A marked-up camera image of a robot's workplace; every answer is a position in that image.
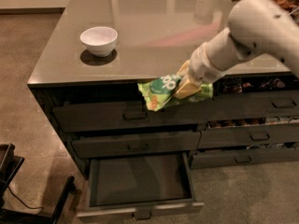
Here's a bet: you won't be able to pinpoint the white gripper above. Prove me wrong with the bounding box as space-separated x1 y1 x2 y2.
174 43 224 99

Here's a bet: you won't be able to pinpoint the green rice chip bag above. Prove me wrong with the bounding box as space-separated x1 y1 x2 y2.
137 74 213 111

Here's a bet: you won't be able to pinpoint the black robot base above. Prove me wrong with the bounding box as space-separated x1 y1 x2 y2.
0 142 76 224

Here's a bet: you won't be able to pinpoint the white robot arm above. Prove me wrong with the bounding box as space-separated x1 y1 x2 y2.
175 0 299 99

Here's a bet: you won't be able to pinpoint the snack bags in top drawer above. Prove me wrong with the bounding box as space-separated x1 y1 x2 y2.
217 76 299 93

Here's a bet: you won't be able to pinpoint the middle right dark drawer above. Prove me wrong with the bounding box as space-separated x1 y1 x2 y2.
198 124 299 148

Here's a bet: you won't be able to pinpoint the dark drawer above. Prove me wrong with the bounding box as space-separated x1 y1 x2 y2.
198 124 299 148
190 147 299 169
208 91 299 120
53 100 211 133
72 131 201 159

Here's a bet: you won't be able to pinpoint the top right dark drawer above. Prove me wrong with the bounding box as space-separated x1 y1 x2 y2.
208 91 299 120

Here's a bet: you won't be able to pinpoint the bottom right dark drawer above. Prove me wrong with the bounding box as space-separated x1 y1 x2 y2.
190 147 299 169

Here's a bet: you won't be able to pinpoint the snacks in middle drawer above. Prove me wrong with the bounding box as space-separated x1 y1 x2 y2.
207 116 299 129

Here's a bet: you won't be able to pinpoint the middle left dark drawer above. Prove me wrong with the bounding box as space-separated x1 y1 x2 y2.
72 131 201 159

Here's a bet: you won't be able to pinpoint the open bottom left drawer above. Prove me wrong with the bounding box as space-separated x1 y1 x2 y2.
78 152 204 223

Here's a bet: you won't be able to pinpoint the top left dark drawer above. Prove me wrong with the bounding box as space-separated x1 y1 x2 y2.
53 100 211 133

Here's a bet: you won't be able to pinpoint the dark kitchen island cabinet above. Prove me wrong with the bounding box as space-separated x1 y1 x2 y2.
28 0 298 174

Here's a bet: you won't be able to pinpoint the white ceramic bowl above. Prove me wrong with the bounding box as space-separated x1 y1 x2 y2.
80 26 118 57

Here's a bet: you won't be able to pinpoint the black cable on floor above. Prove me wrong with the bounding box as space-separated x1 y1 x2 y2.
6 182 45 215

